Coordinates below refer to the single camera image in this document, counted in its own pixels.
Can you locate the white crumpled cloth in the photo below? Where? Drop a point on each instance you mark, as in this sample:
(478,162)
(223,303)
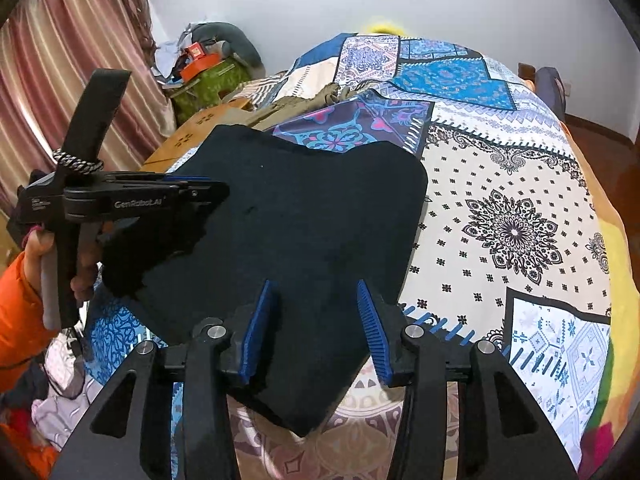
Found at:
(170,52)

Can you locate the yellow foam tube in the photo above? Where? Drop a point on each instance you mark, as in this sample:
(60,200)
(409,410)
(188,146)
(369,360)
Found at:
(382,27)

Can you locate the grey plush toy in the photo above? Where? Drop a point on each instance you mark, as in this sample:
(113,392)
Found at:
(235,42)

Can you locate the person's left forearm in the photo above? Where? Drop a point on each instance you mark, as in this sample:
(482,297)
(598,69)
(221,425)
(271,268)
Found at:
(20,310)

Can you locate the khaki pants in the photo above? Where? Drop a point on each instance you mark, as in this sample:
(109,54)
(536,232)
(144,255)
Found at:
(295,105)

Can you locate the person's orange jacket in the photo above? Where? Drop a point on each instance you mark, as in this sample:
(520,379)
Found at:
(25,460)

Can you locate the person's left hand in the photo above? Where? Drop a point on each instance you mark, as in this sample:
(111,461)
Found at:
(85,282)

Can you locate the wooden bed post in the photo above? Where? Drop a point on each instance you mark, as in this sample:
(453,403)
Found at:
(526,71)

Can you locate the yellow orange bed sheet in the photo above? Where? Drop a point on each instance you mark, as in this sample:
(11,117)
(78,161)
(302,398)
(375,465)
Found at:
(617,280)

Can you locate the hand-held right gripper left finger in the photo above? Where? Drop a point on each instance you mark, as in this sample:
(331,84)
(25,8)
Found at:
(260,332)

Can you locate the small red box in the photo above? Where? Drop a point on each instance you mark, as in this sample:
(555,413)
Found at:
(195,51)

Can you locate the wooden lap desk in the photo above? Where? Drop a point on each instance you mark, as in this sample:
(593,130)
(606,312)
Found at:
(187,137)

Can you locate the grey purple backpack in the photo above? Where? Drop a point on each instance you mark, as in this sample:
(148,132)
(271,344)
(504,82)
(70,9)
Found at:
(550,92)

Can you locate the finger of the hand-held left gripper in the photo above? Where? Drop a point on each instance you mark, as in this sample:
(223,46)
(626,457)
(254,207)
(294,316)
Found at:
(185,178)
(205,197)

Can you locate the blue patchwork blanket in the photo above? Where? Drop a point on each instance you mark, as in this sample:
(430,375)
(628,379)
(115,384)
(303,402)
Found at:
(500,185)

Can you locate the black pants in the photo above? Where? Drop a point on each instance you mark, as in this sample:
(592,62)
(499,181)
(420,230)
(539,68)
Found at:
(300,220)

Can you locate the green fabric storage box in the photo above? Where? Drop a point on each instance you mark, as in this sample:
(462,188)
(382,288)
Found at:
(215,85)

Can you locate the striped pink beige curtain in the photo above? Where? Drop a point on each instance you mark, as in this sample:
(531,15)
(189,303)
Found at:
(70,60)

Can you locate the orange box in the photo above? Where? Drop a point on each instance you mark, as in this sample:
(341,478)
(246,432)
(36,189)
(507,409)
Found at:
(200,65)

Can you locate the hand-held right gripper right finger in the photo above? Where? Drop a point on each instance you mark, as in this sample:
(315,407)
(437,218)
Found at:
(374,332)

